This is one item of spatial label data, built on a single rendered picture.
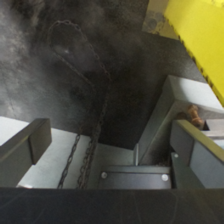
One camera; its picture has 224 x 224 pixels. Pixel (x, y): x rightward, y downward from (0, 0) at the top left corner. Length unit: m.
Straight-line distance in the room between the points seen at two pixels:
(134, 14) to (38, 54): 0.48
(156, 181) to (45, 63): 0.73
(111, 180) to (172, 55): 0.57
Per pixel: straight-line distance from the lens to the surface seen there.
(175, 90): 0.71
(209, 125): 0.61
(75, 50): 0.81
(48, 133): 0.17
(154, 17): 0.72
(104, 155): 1.14
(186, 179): 0.45
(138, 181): 0.50
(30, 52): 0.92
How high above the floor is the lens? 0.72
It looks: 49 degrees down
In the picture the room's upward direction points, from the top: 169 degrees counter-clockwise
